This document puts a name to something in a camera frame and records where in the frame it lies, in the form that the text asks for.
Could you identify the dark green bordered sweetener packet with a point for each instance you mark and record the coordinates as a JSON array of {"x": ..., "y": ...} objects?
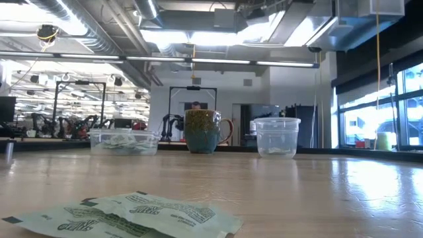
[
  {"x": 277, "y": 154},
  {"x": 277, "y": 149}
]

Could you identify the clear rectangular plastic container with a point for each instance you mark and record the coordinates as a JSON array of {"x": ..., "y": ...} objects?
[{"x": 99, "y": 134}]

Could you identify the background black robot arm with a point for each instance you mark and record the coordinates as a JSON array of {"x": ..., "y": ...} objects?
[
  {"x": 46, "y": 125},
  {"x": 170, "y": 127},
  {"x": 106, "y": 123}
]

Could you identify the green glazed ceramic mug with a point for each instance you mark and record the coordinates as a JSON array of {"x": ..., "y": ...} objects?
[{"x": 201, "y": 132}]

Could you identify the person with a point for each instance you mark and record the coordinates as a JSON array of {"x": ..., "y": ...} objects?
[{"x": 196, "y": 105}]

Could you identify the tall black cabinet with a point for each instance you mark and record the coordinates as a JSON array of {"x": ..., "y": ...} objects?
[
  {"x": 305, "y": 125},
  {"x": 245, "y": 125}
]

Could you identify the white wipes canister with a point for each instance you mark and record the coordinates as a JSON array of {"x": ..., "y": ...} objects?
[{"x": 252, "y": 128}]

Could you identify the grey cabinet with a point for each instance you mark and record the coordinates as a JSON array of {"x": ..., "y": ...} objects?
[{"x": 264, "y": 110}]

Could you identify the clear round plastic cup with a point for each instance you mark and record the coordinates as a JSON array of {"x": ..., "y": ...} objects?
[{"x": 277, "y": 132}]

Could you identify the red box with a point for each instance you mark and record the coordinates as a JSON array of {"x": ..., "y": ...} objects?
[{"x": 139, "y": 125}]

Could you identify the small dark monitor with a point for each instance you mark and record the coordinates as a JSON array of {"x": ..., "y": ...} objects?
[{"x": 123, "y": 123}]

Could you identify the grey ceiling box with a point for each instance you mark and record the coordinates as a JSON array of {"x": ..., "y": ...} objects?
[{"x": 224, "y": 18}]

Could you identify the red container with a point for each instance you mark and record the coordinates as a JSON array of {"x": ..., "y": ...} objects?
[{"x": 360, "y": 144}]

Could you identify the yellow-green container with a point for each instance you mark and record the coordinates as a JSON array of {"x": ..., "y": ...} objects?
[{"x": 384, "y": 142}]

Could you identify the white cup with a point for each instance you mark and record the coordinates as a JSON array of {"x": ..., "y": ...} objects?
[{"x": 31, "y": 133}]

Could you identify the black computer monitor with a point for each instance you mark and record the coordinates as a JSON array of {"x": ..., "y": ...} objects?
[{"x": 7, "y": 109}]

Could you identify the white ceiling box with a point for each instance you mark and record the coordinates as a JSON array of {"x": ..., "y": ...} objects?
[{"x": 386, "y": 7}]

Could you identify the black frame rig with camera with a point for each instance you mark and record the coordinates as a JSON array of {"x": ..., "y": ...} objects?
[{"x": 193, "y": 88}]

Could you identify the grey wall vent grille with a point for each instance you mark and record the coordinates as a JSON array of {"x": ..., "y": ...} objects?
[
  {"x": 248, "y": 82},
  {"x": 196, "y": 81}
]

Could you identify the silver ventilation duct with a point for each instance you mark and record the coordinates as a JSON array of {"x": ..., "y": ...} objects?
[{"x": 69, "y": 23}]

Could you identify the silver metal post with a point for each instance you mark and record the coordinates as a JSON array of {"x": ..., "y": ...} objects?
[{"x": 9, "y": 152}]

